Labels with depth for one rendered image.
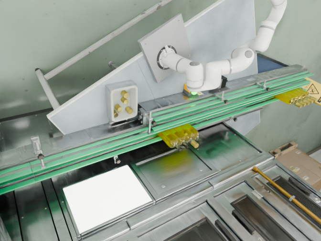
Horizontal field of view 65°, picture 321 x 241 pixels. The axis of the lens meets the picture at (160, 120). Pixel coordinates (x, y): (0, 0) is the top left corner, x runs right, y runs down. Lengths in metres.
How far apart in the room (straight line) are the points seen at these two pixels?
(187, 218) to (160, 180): 0.27
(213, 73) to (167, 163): 0.64
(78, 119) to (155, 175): 0.58
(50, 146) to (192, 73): 0.89
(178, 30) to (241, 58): 0.43
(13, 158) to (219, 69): 1.21
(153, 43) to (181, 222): 1.02
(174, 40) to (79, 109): 0.72
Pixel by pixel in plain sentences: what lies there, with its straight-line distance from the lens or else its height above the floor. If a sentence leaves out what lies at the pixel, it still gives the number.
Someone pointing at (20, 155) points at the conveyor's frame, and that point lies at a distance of 1.56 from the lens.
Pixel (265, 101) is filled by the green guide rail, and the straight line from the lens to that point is 2.44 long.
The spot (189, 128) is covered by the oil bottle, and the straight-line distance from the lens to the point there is 1.74.
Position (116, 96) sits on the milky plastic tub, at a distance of 1.60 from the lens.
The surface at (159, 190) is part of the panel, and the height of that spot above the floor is 1.26.
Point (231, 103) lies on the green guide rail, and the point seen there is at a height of 0.93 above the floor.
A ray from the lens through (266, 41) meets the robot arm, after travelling 1.58.
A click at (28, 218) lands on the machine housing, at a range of 1.55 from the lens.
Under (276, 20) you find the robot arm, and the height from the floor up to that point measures 1.14.
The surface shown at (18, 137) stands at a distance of 2.07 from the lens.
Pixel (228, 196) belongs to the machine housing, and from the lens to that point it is 1.63.
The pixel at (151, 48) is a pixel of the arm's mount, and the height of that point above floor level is 0.78.
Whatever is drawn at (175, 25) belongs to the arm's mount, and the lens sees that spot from 1.64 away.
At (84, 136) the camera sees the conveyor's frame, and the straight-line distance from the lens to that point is 1.59.
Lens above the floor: 2.06
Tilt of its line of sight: 43 degrees down
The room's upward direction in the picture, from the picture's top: 134 degrees clockwise
